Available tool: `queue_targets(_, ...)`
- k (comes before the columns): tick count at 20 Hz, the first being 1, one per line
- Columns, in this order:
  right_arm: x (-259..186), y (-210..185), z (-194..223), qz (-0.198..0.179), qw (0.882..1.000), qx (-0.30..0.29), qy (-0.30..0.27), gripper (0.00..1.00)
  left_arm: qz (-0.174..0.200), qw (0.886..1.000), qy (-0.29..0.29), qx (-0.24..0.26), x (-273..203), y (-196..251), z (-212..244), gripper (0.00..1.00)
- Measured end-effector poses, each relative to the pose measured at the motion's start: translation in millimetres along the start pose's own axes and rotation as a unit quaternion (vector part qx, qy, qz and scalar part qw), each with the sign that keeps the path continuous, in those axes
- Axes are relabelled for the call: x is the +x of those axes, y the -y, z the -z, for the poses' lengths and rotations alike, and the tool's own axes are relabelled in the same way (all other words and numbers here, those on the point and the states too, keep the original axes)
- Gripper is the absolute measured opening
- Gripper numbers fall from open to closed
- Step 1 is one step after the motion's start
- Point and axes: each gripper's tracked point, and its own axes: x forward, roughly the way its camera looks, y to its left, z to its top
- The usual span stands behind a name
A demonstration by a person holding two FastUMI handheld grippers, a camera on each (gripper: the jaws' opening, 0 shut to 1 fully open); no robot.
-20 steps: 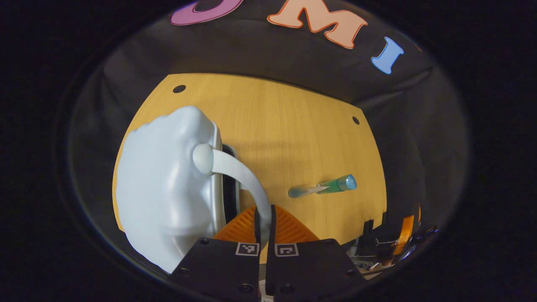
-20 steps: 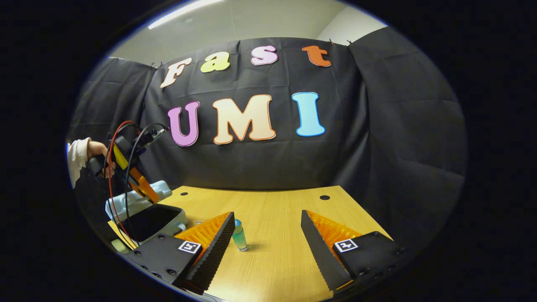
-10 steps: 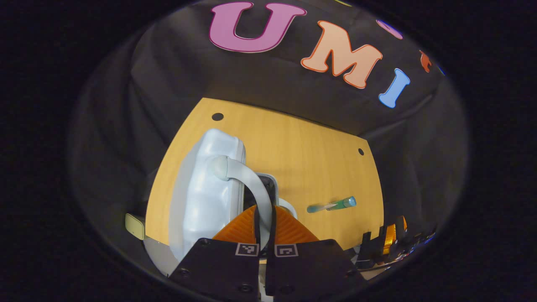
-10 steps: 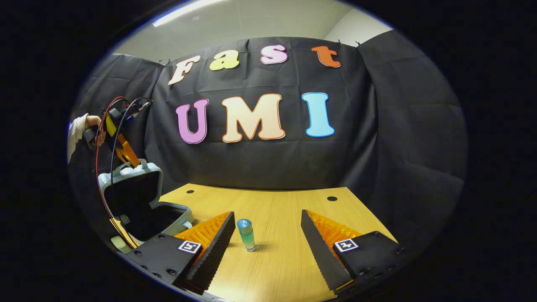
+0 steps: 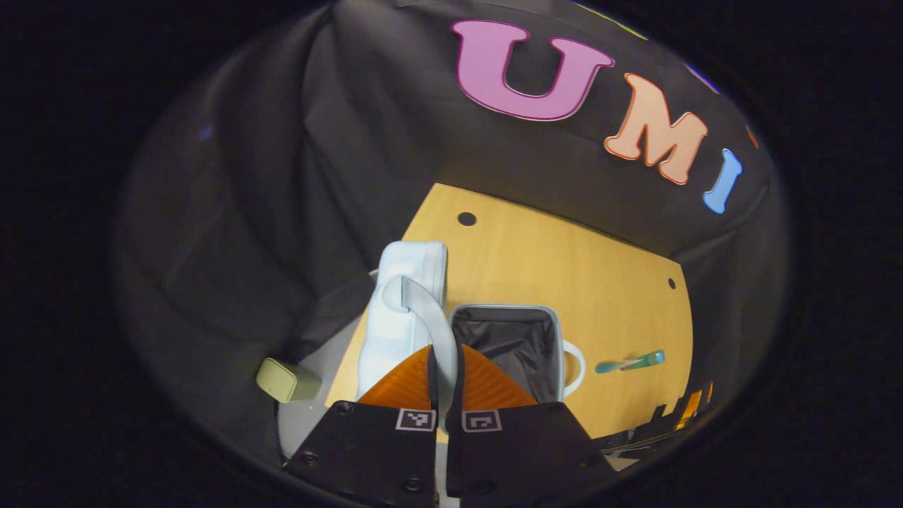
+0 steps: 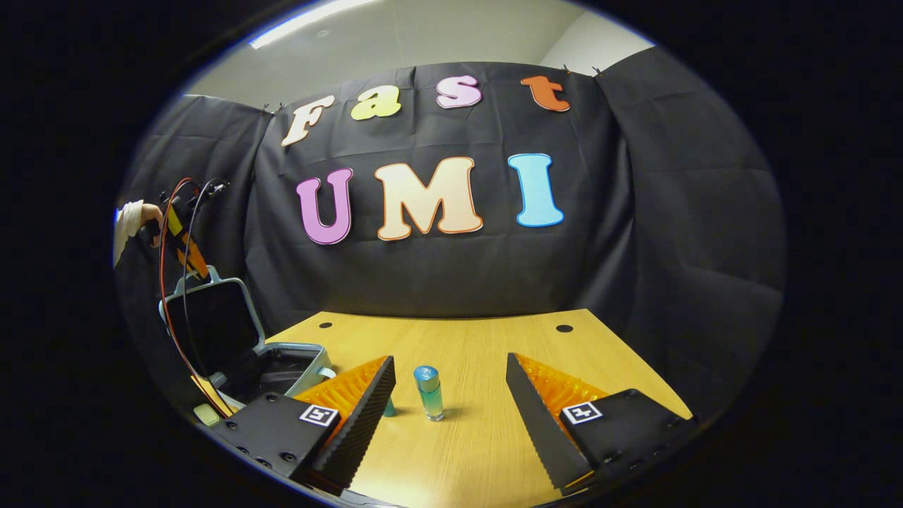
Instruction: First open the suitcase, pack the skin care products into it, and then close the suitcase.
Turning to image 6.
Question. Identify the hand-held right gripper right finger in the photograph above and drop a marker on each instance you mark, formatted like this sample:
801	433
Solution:
540	427

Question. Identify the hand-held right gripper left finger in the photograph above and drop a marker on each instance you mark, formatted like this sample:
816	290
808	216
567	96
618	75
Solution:
363	423

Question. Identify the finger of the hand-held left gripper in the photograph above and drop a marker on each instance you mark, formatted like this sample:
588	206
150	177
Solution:
195	262

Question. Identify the small teal bottle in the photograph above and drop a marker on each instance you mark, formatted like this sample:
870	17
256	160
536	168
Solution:
389	408

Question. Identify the light blue suitcase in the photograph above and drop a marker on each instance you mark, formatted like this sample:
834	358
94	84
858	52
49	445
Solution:
211	324

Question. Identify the blue capped glass bottle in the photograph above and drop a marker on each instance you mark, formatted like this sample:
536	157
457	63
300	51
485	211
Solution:
429	395

